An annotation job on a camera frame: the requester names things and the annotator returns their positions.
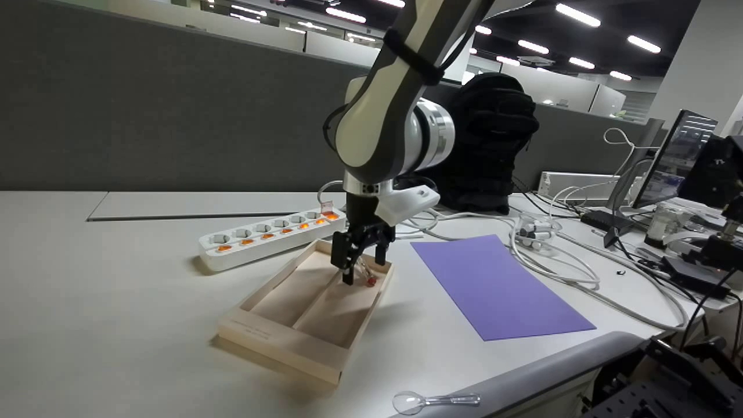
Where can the black backpack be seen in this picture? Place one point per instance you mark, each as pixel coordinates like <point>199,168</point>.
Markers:
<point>494,122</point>

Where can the purple paper sheet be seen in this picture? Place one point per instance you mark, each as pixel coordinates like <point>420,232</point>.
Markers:
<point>496,292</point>

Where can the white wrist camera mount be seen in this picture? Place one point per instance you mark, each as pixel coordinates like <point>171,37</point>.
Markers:
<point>397,205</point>

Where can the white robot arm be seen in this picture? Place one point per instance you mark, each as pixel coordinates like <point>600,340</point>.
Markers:
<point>408,141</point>

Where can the pen with red cap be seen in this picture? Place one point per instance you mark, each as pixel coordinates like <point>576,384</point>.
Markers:
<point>371,277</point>

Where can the clear plastic spoon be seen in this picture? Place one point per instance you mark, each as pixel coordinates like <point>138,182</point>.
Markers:
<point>415,401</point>

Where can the white power strip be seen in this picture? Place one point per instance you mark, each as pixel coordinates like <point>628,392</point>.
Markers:
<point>242,245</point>

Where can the computer monitor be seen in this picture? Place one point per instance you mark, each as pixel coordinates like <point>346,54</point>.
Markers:
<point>677,155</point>

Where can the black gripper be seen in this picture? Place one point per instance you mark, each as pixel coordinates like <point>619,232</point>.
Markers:
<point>365,227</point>

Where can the wooden tray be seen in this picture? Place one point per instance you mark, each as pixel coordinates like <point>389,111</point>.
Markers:
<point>306,318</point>

